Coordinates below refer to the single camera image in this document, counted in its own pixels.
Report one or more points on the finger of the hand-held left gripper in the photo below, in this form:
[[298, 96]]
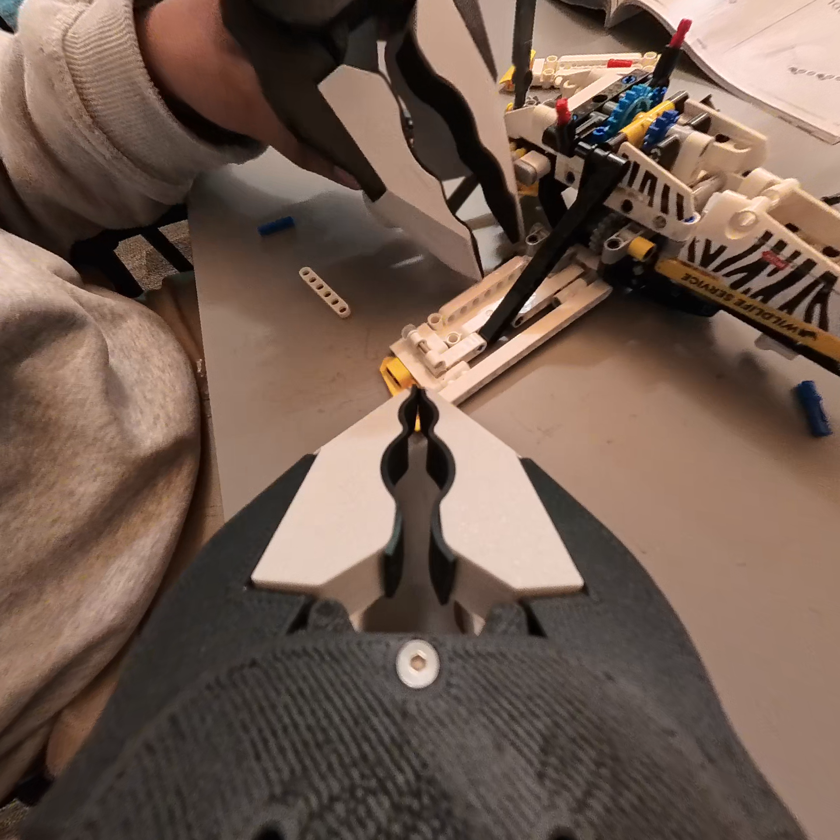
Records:
[[394, 170], [472, 79]]

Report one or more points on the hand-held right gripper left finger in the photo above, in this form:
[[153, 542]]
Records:
[[328, 525]]

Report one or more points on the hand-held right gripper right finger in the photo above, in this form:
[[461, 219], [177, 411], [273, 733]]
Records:
[[499, 525]]

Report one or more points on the lego helicopter model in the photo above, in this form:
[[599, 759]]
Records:
[[656, 190]]

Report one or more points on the person's left forearm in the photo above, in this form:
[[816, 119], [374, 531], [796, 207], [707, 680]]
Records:
[[79, 118]]

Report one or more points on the blue lego pin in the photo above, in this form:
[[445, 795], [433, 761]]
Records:
[[812, 408], [275, 225]]

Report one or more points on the short white lego beam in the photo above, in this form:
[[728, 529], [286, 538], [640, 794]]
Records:
[[325, 293]]

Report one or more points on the person's left hand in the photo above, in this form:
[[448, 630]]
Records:
[[197, 72]]

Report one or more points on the person's grey clothing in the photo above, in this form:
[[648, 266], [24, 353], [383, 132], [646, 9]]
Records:
[[85, 426]]

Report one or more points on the open instruction booklet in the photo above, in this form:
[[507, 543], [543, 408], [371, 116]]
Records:
[[754, 52]]

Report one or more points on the black chair frame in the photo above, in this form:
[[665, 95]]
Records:
[[98, 259]]

